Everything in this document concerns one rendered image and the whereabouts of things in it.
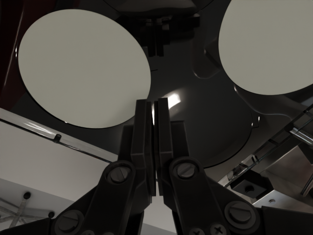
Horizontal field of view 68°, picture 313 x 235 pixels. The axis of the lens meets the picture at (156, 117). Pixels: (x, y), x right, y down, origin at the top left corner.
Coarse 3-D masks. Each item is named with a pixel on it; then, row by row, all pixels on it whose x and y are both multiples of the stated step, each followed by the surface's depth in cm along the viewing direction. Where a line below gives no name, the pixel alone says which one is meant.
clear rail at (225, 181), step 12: (312, 108) 20; (300, 120) 20; (312, 120) 20; (288, 132) 21; (264, 144) 23; (276, 144) 22; (252, 156) 23; (264, 156) 23; (240, 168) 24; (228, 180) 25
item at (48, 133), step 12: (0, 108) 20; (0, 120) 20; (12, 120) 20; (24, 120) 20; (36, 132) 21; (48, 132) 21; (60, 132) 22; (60, 144) 22; (72, 144) 22; (84, 144) 22; (96, 156) 23; (108, 156) 23; (156, 180) 25
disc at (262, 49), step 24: (240, 0) 15; (264, 0) 15; (288, 0) 15; (312, 0) 15; (240, 24) 16; (264, 24) 16; (288, 24) 16; (312, 24) 16; (240, 48) 17; (264, 48) 17; (288, 48) 17; (312, 48) 17; (240, 72) 18; (264, 72) 18; (288, 72) 18; (312, 72) 18
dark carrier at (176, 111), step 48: (0, 0) 15; (48, 0) 15; (96, 0) 15; (144, 0) 15; (192, 0) 15; (0, 48) 17; (144, 48) 17; (192, 48) 17; (0, 96) 19; (192, 96) 19; (240, 96) 19; (288, 96) 19; (96, 144) 22; (192, 144) 22; (240, 144) 22
